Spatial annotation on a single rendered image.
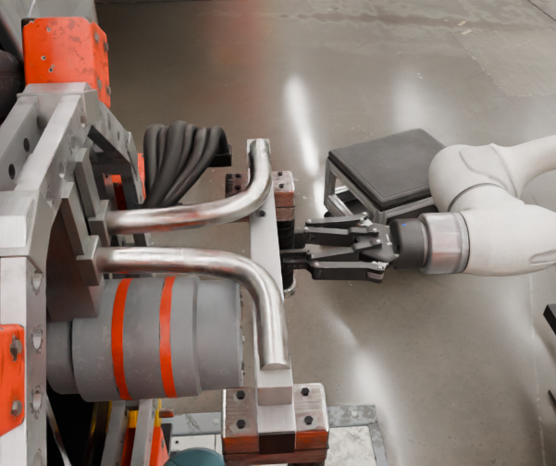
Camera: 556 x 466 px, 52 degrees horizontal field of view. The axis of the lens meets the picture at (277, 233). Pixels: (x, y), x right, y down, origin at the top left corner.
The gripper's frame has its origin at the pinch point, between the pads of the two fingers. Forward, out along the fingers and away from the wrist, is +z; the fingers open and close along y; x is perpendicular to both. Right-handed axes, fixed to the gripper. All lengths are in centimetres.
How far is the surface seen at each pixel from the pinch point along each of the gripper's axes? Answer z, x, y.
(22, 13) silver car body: 35.3, 26.7, 22.8
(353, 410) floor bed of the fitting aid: -21, -75, 21
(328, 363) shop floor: -17, -83, 42
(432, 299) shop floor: -55, -83, 66
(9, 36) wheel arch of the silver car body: 36.0, 25.3, 17.6
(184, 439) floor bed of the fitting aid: 23, -75, 16
